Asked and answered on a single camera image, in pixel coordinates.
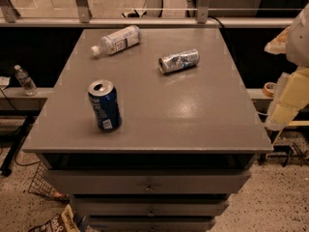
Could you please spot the wire mesh basket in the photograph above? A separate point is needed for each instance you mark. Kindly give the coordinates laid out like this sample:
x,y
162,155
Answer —
x,y
42,188

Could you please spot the grey drawer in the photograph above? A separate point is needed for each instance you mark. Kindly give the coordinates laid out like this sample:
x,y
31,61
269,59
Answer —
x,y
150,207
147,181
152,224

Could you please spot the small water bottle on ledge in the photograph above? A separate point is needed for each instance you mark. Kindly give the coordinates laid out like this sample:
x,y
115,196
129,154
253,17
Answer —
x,y
25,81

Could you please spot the crushed silver can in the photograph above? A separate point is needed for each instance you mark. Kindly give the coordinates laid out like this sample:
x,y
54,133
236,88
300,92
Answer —
x,y
178,61

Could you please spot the snack bag on floor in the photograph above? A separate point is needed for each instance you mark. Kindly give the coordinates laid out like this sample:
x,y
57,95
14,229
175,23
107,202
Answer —
x,y
63,222

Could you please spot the clear plastic bottle white label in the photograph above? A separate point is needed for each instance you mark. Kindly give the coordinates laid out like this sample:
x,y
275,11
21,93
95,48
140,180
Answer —
x,y
117,41

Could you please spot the top grey drawer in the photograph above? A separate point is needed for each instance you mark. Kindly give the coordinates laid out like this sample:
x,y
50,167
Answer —
x,y
147,181

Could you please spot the metal railing frame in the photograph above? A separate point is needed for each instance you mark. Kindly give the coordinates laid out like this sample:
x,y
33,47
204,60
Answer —
x,y
147,13

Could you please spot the middle grey drawer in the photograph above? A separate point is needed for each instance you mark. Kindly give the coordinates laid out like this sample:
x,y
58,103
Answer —
x,y
150,207

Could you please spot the bottom grey drawer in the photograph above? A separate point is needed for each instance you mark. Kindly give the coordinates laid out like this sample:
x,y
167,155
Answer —
x,y
152,224

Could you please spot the roll of tape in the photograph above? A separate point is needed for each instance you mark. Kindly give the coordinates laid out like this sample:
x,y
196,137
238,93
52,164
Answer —
x,y
269,89

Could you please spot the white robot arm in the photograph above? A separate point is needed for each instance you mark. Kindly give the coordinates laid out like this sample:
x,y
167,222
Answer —
x,y
297,49

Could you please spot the blue pepsi can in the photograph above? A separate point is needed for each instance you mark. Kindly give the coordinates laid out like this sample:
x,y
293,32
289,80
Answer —
x,y
103,98

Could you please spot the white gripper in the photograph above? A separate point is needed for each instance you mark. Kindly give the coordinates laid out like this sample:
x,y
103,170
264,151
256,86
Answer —
x,y
299,43

